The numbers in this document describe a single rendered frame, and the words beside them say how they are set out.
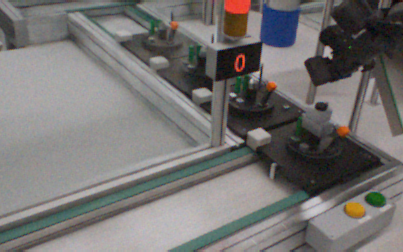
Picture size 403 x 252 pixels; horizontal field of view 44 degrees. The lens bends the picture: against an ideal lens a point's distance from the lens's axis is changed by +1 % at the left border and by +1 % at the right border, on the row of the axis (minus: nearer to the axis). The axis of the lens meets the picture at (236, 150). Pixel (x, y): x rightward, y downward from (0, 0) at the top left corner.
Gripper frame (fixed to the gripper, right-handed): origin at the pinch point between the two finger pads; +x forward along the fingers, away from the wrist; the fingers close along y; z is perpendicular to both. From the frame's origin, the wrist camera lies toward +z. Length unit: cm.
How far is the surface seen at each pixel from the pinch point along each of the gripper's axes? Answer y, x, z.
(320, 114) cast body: 2.1, 5.0, -7.7
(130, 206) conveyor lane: 46, 25, -10
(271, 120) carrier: 0.2, 25.0, -2.1
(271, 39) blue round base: -54, 71, 38
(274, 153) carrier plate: 10.1, 16.8, -11.4
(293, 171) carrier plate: 11.1, 11.5, -17.4
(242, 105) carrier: 4.6, 28.3, 4.9
